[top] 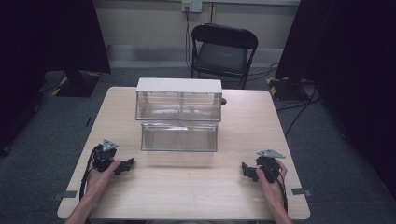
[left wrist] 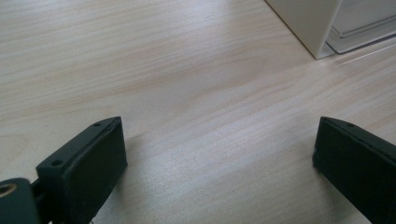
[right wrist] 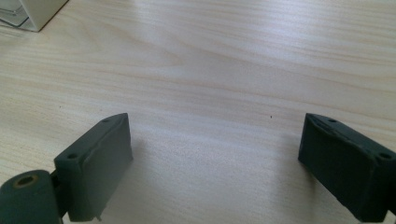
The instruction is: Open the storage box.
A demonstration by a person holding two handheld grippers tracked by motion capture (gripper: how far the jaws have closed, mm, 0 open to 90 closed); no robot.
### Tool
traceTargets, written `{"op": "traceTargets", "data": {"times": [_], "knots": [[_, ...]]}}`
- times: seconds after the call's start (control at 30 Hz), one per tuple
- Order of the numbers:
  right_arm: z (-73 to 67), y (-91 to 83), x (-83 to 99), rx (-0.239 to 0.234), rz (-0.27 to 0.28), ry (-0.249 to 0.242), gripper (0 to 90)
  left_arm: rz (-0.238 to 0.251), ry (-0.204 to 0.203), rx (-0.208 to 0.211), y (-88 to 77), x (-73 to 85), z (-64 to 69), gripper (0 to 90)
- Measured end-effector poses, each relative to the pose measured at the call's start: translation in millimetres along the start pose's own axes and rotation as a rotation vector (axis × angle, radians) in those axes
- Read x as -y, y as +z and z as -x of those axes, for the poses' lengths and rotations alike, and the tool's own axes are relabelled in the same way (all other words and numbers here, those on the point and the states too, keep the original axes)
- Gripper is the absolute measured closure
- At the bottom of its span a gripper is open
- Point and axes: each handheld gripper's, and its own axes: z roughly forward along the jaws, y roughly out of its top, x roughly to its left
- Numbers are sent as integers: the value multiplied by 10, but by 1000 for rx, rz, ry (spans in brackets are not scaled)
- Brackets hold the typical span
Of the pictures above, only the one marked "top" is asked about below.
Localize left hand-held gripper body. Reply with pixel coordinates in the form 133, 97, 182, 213
92, 138, 120, 173

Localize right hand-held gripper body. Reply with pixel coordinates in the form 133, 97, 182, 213
255, 148, 287, 184

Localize person's right hand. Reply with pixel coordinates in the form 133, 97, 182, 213
255, 159, 290, 210

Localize person's left hand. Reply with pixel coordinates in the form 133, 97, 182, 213
84, 160, 122, 201

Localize grey tape strip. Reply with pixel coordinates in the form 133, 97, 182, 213
290, 187, 314, 198
51, 189, 78, 202

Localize clear plastic drawer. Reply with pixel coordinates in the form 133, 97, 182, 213
140, 120, 219, 153

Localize wooden table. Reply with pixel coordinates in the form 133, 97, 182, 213
56, 86, 312, 221

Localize black stand base yellow tape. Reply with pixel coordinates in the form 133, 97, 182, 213
265, 76, 314, 103

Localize clear drawer cabinet white top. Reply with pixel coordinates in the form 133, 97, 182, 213
134, 77, 224, 123

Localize black folding chair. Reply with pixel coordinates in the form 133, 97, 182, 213
190, 22, 260, 91

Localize dark curtain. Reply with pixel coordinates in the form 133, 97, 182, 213
275, 0, 396, 200
0, 0, 112, 157

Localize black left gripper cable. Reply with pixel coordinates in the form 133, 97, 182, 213
78, 145, 103, 202

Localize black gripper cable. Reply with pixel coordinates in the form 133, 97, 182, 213
78, 145, 103, 202
276, 171, 290, 215

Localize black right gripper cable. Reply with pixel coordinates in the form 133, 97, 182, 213
276, 171, 290, 215

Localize black floor cable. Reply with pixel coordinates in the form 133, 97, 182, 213
276, 83, 322, 138

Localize black wall cable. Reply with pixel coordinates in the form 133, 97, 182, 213
185, 6, 194, 73

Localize white wall outlet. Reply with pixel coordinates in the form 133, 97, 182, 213
181, 0, 204, 14

